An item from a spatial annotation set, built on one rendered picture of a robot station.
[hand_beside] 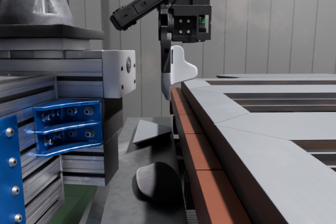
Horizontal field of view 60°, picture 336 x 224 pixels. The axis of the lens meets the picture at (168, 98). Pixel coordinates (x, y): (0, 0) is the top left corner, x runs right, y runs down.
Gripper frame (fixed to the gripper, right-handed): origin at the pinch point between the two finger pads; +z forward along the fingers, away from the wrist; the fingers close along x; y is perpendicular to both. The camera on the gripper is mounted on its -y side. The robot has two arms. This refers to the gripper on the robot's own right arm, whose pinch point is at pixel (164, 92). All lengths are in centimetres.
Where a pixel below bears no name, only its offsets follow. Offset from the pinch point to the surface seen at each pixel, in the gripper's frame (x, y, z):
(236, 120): 1.7, 13.0, 5.5
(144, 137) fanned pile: 39.7, -5.4, 20.5
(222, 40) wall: 227, 59, -14
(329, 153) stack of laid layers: -10.3, 23.2, 7.3
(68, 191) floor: 145, -65, 93
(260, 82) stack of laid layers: 68, 41, 7
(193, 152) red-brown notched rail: -2.7, 4.8, 9.8
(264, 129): -4.3, 16.0, 5.5
